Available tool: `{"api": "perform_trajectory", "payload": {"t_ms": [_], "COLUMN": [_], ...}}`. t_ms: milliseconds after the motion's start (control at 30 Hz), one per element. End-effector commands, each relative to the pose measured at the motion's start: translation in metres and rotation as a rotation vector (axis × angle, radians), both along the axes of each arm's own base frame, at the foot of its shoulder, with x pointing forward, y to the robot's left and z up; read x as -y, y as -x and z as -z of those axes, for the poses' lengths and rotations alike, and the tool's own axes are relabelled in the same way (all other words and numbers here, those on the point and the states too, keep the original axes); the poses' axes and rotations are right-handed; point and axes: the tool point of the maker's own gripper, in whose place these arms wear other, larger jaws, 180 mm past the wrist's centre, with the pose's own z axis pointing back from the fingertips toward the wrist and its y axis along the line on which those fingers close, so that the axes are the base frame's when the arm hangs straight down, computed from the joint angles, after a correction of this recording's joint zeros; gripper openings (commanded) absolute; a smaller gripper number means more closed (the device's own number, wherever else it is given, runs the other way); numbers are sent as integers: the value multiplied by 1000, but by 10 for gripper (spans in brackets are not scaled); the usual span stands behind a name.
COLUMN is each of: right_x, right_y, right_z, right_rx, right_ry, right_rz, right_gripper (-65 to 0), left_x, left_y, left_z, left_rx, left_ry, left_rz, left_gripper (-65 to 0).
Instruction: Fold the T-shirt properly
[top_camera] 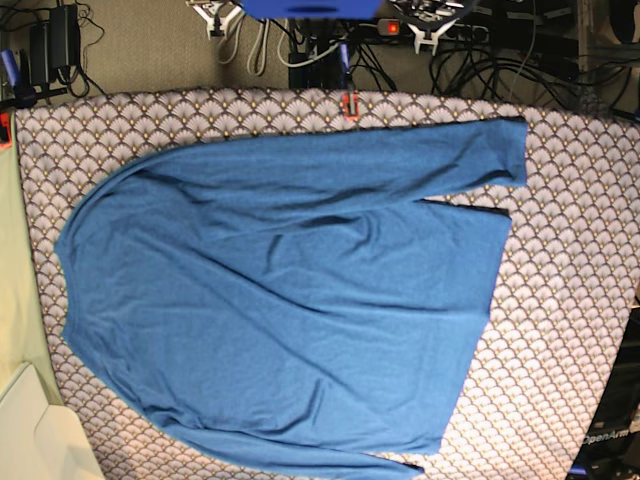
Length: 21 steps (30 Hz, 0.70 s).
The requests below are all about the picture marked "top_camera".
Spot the blue T-shirt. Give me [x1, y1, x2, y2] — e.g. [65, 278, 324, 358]
[55, 118, 527, 479]

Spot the black power strip red switch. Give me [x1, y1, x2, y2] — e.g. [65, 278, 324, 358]
[373, 18, 489, 49]

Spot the white plastic bin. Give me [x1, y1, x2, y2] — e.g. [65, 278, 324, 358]
[1, 362, 104, 479]

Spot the blue box overhead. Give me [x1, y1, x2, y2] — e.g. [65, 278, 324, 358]
[242, 0, 383, 19]

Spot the patterned fan-print tablecloth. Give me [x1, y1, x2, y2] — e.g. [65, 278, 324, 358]
[15, 89, 639, 479]

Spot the black OpenArm base box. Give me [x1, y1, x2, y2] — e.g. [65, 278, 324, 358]
[567, 305, 639, 479]

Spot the grey looped cable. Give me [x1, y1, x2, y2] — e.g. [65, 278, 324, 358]
[216, 14, 271, 77]

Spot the blue-handled clamp left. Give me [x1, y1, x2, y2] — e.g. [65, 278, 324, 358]
[1, 49, 37, 110]

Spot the red and grey clamp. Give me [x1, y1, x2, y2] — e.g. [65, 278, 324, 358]
[341, 91, 360, 121]

